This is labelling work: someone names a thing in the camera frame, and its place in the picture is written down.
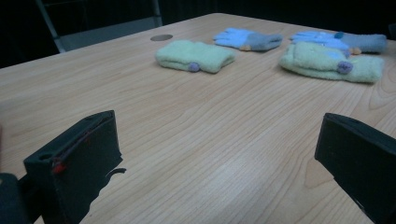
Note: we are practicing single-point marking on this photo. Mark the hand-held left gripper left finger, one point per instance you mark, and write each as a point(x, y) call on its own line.
point(77, 161)

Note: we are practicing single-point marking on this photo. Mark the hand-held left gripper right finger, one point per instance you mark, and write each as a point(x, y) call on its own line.
point(361, 161)

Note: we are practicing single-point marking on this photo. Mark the green fuzzy glove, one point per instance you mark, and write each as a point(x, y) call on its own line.
point(193, 54)
point(314, 60)

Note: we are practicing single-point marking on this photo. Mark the blue fuzzy glove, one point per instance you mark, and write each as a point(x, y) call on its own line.
point(364, 43)
point(236, 37)

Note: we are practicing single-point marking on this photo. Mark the white metal table frame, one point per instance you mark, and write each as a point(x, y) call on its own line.
point(106, 32)

